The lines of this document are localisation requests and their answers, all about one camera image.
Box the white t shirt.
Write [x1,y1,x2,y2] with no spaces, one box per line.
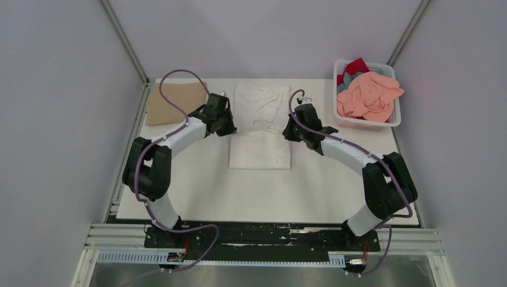
[228,83,291,170]

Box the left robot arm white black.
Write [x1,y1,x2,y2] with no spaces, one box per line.
[121,92,236,248]

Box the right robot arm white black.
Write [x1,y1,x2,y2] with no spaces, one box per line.
[282,103,419,250]

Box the folded tan t shirt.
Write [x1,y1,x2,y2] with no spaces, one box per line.
[145,82,207,126]

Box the grey blue t shirt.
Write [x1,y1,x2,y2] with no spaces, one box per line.
[337,72,363,94]

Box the white plastic laundry basket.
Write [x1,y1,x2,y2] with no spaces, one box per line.
[331,60,402,131]

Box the crumpled salmon pink t shirt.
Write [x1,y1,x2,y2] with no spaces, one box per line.
[337,72,404,122]

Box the red t shirt in basket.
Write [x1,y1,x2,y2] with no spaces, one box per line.
[337,57,370,86]

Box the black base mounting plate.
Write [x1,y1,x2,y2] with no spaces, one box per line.
[144,221,380,262]

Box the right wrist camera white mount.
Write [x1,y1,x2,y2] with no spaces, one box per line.
[297,96,313,105]

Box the left aluminium frame post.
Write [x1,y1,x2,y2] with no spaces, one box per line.
[98,0,149,86]

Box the aluminium frame post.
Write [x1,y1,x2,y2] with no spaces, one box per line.
[98,0,149,86]
[387,0,432,66]

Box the white slotted cable duct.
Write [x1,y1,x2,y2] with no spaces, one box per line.
[96,251,346,268]

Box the right aluminium frame post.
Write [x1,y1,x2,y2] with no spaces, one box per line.
[387,0,432,66]

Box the aluminium table edge rail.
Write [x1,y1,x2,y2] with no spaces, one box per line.
[71,80,154,286]

